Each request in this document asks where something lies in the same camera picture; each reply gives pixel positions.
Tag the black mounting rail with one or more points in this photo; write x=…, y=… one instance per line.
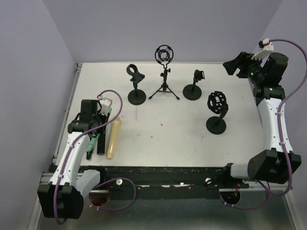
x=156, y=183

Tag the small black microphone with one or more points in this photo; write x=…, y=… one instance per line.
x=89, y=155

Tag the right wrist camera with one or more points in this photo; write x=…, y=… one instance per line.
x=265, y=48

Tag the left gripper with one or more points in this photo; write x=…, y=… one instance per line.
x=105, y=118

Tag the teal microphone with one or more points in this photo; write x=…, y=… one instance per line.
x=93, y=142

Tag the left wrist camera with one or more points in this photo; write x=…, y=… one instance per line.
x=106, y=104

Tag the black tripod microphone stand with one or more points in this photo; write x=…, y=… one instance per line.
x=164, y=55

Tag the gold microphone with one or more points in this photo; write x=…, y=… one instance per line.
x=113, y=137

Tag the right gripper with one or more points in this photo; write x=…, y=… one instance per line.
x=242, y=61

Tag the round base microphone stand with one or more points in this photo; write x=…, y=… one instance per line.
x=136, y=96

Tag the black glitter microphone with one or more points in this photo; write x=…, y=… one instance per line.
x=101, y=144

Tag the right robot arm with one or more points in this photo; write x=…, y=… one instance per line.
x=277, y=160

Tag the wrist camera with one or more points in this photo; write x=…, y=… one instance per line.
x=106, y=104
x=265, y=48

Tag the edge microphone stand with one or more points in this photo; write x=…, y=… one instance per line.
x=192, y=91

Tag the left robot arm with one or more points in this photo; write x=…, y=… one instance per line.
x=63, y=196

